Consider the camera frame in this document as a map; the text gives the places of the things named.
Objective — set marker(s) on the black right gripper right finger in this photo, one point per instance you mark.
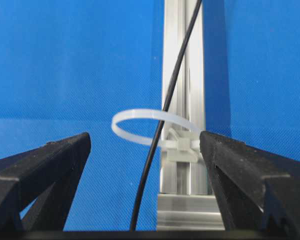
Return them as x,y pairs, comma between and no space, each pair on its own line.
254,189

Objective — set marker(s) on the white zip tie loop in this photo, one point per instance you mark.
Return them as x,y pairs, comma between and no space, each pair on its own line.
179,140

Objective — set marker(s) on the silver aluminium extrusion frame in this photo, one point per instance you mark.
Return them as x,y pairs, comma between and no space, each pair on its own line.
186,200

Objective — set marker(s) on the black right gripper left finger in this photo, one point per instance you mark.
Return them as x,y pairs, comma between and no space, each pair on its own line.
37,187

